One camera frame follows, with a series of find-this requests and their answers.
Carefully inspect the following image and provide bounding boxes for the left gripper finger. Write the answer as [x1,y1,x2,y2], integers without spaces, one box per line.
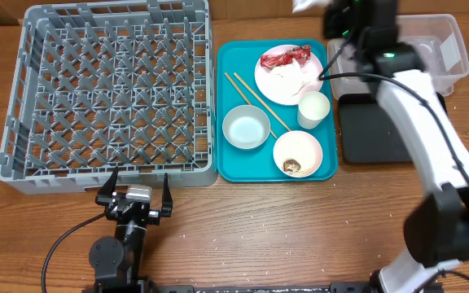
[161,173,173,212]
[99,167,119,197]

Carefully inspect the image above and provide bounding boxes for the red snack wrapper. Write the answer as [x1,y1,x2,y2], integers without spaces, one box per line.
[260,45,311,69]

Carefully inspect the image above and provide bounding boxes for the white napkin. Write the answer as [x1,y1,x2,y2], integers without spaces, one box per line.
[292,0,333,13]

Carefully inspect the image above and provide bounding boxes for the white cup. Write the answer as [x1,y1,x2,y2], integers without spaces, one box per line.
[297,91,331,129]

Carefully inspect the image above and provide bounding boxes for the brown food scrap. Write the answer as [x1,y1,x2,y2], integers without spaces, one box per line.
[283,159,301,173]

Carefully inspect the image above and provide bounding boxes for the small pink bowl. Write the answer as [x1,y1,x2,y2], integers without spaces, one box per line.
[273,130,323,178]

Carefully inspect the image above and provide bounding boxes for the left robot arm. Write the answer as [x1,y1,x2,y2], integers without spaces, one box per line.
[89,169,173,293]

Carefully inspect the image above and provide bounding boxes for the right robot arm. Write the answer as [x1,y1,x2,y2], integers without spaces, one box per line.
[323,0,469,292]

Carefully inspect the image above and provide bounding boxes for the grey dishwasher rack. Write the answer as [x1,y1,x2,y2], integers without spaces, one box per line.
[0,0,217,194]

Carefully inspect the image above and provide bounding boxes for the black waste tray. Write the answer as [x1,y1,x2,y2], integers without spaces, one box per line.
[336,92,449,166]

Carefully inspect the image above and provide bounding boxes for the clear plastic bin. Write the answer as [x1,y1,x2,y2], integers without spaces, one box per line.
[327,14,469,100]

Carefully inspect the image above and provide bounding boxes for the large pink plate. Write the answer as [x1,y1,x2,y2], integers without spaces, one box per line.
[254,44,323,106]

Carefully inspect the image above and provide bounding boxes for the grey bowl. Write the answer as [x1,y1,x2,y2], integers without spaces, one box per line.
[222,105,270,150]

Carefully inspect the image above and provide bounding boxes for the teal plastic tray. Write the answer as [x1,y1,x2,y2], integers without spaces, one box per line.
[215,39,327,183]

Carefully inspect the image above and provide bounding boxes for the wooden chopstick left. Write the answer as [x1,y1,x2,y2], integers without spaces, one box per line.
[224,72,278,139]

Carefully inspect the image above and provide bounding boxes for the wooden chopstick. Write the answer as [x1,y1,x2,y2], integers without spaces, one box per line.
[234,72,292,132]
[224,72,278,139]

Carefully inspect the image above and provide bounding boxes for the wooden chopstick right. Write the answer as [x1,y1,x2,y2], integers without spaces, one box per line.
[234,72,292,132]

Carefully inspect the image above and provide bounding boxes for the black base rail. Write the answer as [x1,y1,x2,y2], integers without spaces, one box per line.
[156,282,377,293]

